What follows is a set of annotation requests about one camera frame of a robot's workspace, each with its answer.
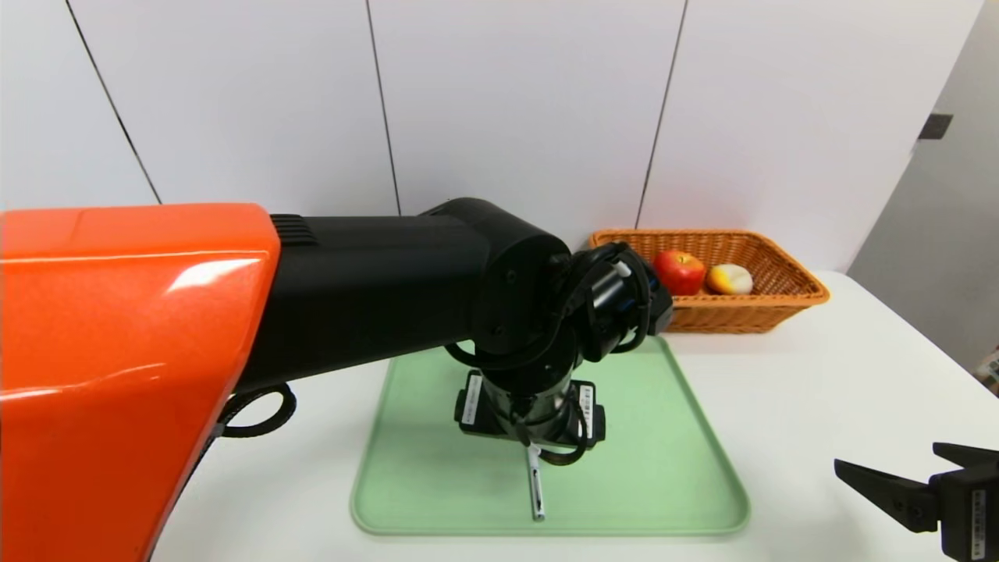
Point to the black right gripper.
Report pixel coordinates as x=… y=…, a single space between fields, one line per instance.
x=970 y=499

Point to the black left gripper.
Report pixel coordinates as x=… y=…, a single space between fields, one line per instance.
x=473 y=407

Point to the white pen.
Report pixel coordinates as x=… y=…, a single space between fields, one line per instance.
x=536 y=488

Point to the red apple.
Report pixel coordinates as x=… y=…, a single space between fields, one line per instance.
x=680 y=273

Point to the white orange toy bun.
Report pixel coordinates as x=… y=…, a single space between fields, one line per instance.
x=730 y=279

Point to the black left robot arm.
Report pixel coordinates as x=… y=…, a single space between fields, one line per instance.
x=156 y=351

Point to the orange wicker basket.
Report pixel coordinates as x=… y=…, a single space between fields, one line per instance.
x=765 y=312

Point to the light green plastic tray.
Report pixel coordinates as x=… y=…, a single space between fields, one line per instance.
x=663 y=468

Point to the grey partition panel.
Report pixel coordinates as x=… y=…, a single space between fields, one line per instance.
x=936 y=234

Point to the small dark square plate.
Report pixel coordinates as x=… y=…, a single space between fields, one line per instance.
x=936 y=127

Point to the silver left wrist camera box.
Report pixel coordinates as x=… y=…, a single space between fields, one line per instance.
x=611 y=287

